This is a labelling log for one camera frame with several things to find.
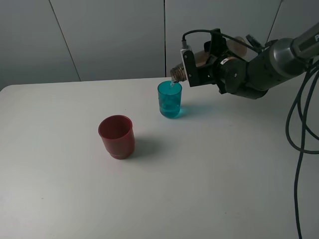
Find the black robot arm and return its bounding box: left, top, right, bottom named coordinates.
left=198, top=24, right=319, bottom=99

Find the teal translucent plastic cup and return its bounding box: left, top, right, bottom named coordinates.
left=158, top=81, right=182, bottom=119

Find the red plastic cup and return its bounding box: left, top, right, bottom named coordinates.
left=98, top=115, right=135, bottom=160

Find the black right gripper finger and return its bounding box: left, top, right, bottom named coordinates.
left=204, top=28, right=227, bottom=59

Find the wrist camera with black bracket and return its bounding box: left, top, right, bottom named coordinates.
left=180, top=40, right=199, bottom=87

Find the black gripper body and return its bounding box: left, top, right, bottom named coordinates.
left=199, top=54, right=247, bottom=94

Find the brown translucent water bottle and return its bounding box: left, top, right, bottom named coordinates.
left=170, top=36, right=247, bottom=84

